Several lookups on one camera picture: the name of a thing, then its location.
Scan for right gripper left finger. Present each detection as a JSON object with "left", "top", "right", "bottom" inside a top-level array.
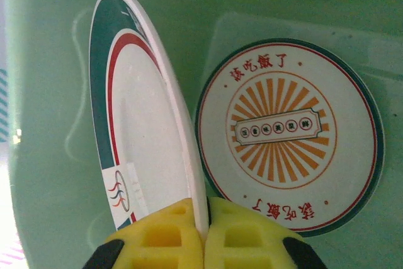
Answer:
[{"left": 83, "top": 198, "right": 205, "bottom": 269}]

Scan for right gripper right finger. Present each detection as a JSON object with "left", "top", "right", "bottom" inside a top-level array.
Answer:
[{"left": 204, "top": 196, "right": 324, "bottom": 269}]

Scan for sunburst print plate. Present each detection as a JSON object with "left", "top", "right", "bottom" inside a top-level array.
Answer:
[{"left": 194, "top": 38, "right": 385, "bottom": 238}]

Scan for green red stripe plate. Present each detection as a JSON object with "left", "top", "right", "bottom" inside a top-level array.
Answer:
[{"left": 89, "top": 0, "right": 210, "bottom": 235}]

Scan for green plastic bin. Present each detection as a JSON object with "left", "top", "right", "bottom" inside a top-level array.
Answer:
[{"left": 3, "top": 0, "right": 403, "bottom": 269}]

